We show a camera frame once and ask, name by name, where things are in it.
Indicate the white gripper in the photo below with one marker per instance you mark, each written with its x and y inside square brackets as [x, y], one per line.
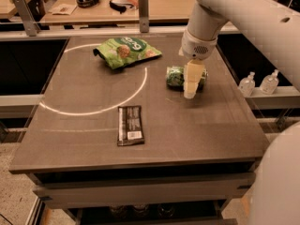
[196, 48]

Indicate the green drink can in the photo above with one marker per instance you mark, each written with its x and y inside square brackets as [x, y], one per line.
[175, 78]

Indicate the grey metal bracket left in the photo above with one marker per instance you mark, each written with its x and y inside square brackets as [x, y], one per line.
[30, 25]

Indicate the clear sanitizer bottle left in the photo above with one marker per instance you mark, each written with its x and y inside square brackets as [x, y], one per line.
[247, 85]

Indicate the black sunglasses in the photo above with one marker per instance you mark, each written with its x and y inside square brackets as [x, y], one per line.
[121, 8]

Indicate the grey table drawer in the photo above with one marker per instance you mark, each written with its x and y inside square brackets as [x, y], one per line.
[146, 190]

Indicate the green snack bag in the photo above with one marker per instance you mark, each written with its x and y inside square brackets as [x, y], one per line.
[120, 52]

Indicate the small paper card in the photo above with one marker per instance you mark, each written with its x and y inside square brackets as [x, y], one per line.
[63, 9]

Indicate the dark brown snack bar wrapper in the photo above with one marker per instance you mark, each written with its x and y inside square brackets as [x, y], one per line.
[130, 126]

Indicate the clear sanitizer bottle right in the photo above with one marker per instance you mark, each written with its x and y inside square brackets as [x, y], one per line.
[270, 83]

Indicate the grey metal bracket middle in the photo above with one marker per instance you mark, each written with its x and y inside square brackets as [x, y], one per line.
[144, 16]

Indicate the clear sanitizer bottle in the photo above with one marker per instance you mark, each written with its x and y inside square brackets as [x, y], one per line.
[247, 85]
[270, 83]

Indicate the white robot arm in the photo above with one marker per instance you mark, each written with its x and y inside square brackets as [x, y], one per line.
[274, 30]

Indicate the grey metal bracket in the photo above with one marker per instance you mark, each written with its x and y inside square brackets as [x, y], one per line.
[30, 25]
[144, 16]

